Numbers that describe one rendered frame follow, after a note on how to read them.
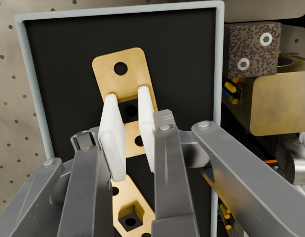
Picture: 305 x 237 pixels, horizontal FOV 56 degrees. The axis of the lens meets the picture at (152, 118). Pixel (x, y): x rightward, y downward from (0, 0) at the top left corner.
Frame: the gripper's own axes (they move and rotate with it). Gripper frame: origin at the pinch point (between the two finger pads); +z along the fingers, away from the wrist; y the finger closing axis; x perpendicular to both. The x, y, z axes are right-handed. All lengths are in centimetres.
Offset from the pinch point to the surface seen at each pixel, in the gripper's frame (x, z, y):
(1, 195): -33, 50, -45
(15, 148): -20, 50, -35
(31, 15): 7.9, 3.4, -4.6
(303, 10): 2.6, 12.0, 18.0
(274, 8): 3.5, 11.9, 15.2
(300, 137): -16.7, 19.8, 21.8
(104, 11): 7.0, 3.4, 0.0
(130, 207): -9.0, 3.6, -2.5
